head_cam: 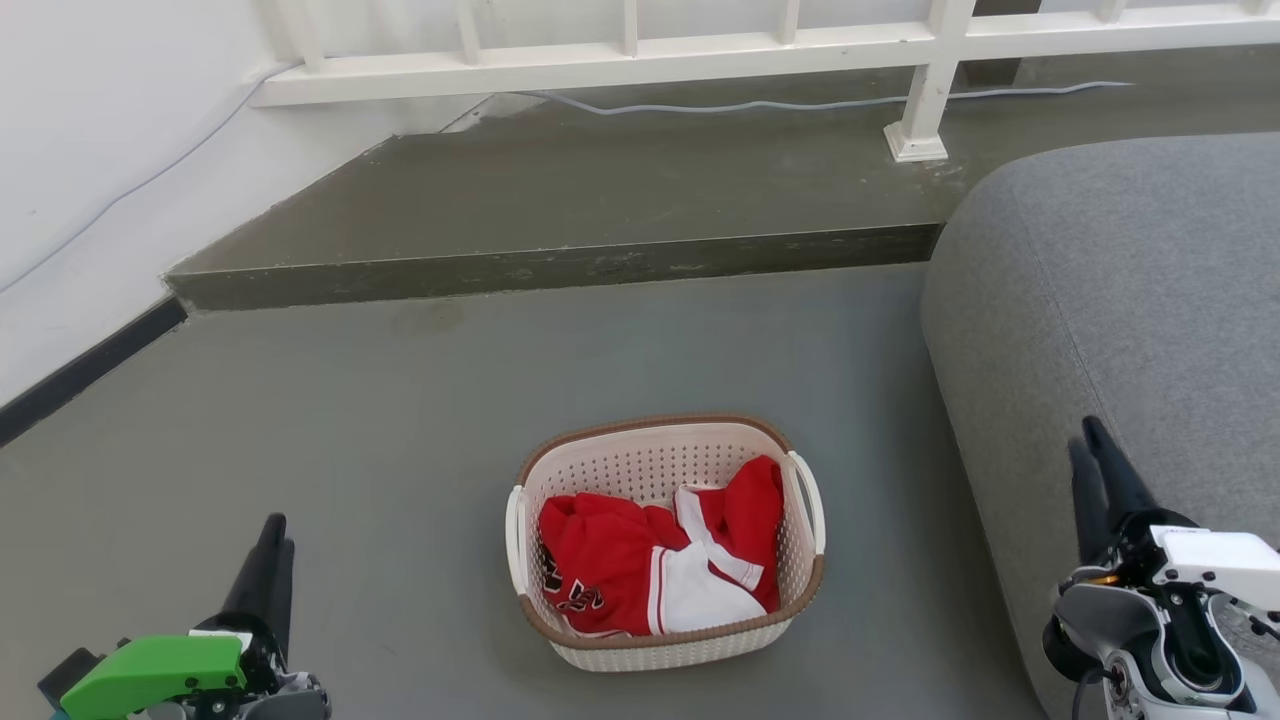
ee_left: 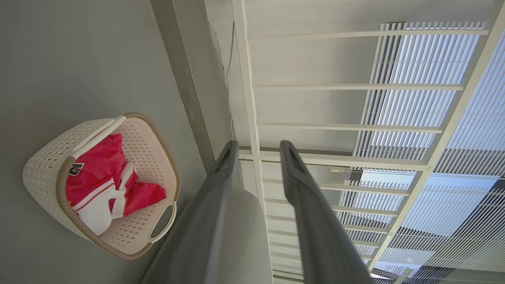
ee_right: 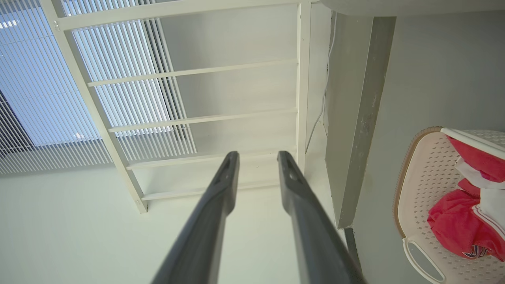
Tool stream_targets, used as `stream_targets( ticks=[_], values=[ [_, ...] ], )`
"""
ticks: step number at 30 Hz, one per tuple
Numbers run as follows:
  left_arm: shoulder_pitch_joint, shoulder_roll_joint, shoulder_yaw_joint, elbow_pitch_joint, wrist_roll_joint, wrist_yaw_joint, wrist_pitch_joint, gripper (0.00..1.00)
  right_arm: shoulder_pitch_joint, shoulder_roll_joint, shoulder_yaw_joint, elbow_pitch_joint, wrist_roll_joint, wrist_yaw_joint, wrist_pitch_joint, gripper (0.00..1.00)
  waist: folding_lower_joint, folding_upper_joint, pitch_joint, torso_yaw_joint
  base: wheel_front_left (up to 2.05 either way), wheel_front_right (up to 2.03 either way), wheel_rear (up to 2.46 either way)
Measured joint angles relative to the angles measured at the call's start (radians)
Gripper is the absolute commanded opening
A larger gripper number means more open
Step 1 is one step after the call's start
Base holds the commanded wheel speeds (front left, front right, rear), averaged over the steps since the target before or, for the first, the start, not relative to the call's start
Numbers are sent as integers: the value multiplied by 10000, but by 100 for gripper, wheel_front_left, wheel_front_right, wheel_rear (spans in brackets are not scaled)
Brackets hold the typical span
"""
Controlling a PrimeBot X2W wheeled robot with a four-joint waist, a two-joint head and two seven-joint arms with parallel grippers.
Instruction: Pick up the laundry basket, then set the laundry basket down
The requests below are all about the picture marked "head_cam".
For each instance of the green-covered left gripper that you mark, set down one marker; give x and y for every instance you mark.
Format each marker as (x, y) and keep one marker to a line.
(160, 670)

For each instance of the white-covered right gripper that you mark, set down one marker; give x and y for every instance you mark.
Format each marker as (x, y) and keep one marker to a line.
(1210, 560)

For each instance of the cream perforated plastic laundry basket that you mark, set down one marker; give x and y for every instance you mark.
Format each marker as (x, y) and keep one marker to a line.
(650, 465)

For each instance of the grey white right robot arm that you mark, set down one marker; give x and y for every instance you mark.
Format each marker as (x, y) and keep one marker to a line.
(1150, 640)

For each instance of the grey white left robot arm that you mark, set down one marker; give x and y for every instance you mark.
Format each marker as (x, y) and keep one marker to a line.
(290, 700)

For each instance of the grey fabric sofa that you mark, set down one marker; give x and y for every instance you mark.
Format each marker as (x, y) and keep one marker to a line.
(1120, 300)

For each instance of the black baseboard strip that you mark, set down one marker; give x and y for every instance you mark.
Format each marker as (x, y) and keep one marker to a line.
(90, 365)

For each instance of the red basketball jersey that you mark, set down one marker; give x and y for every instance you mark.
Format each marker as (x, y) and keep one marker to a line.
(605, 560)

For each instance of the white red-trimmed shorts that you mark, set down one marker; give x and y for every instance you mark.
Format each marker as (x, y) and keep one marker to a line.
(700, 590)

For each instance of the white wooden railing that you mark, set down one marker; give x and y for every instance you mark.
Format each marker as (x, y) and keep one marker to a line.
(930, 70)

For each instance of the raised concrete step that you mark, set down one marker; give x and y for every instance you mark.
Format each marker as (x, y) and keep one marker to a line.
(600, 200)

